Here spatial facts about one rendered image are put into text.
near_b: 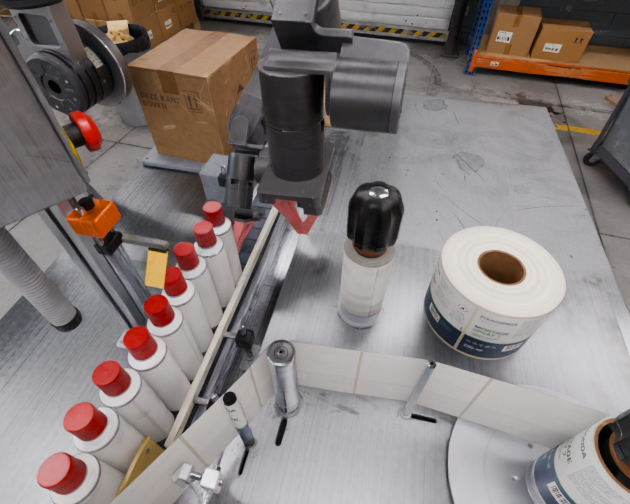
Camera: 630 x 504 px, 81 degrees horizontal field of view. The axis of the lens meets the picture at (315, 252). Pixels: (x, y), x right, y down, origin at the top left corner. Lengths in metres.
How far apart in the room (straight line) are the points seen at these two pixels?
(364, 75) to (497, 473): 0.57
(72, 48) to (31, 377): 0.70
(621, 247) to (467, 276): 2.04
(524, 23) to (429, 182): 3.16
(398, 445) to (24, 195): 0.58
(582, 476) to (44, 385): 0.86
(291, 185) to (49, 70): 0.79
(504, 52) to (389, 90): 3.97
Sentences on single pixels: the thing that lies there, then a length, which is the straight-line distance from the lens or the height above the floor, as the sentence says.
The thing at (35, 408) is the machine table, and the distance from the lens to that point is 0.88.
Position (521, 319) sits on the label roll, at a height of 1.02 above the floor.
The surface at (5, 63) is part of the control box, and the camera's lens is 0.37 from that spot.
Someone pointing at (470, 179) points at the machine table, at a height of 0.83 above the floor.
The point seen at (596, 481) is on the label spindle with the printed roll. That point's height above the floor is 1.04.
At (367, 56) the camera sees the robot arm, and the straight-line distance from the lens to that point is 0.35.
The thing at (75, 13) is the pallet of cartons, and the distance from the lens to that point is 4.68.
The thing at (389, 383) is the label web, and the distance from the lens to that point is 0.59.
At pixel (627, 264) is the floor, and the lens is 2.59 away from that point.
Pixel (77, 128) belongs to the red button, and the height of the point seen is 1.33.
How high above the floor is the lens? 1.51
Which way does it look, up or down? 48 degrees down
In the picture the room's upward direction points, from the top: straight up
